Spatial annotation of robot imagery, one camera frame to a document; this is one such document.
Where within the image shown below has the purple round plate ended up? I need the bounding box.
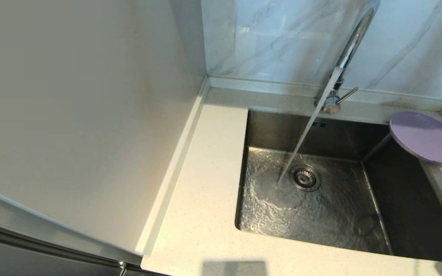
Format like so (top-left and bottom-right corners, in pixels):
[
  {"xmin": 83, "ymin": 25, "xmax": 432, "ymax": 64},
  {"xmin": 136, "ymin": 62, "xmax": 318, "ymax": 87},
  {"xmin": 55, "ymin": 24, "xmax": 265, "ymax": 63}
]
[{"xmin": 389, "ymin": 111, "xmax": 442, "ymax": 166}]

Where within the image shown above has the chrome gooseneck kitchen faucet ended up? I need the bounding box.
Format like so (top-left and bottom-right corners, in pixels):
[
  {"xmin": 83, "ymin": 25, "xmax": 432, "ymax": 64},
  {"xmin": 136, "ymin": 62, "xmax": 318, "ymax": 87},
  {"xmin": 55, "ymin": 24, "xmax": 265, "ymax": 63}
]
[{"xmin": 315, "ymin": 0, "xmax": 382, "ymax": 115}]

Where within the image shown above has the stainless steel sink basin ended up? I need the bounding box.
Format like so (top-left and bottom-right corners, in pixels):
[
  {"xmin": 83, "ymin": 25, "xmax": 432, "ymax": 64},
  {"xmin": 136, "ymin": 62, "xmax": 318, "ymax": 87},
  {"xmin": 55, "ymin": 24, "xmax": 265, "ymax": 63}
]
[{"xmin": 234, "ymin": 108, "xmax": 442, "ymax": 261}]

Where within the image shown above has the round metal drain strainer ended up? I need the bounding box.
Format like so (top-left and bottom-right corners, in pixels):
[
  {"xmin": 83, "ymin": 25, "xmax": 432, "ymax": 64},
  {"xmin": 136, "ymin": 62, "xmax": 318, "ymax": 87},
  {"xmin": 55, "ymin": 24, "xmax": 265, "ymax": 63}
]
[{"xmin": 289, "ymin": 165, "xmax": 321, "ymax": 192}]

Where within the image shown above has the running water stream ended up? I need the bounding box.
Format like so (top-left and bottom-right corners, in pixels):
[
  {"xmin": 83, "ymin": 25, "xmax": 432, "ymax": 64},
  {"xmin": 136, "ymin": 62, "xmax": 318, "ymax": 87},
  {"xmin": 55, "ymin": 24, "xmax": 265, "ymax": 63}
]
[{"xmin": 277, "ymin": 66, "xmax": 344, "ymax": 186}]

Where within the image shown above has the tall white-sided grey cabinet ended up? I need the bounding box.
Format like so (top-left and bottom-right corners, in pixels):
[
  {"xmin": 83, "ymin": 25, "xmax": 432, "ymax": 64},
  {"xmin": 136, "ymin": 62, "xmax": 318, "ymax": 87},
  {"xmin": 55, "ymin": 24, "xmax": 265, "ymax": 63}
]
[{"xmin": 0, "ymin": 0, "xmax": 209, "ymax": 276}]

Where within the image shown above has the chrome cabinet trim bar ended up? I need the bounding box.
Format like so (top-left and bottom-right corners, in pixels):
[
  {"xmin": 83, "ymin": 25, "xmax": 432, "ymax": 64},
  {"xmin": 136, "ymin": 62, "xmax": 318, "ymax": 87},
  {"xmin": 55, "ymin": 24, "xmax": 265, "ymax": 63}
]
[{"xmin": 0, "ymin": 217, "xmax": 127, "ymax": 269}]

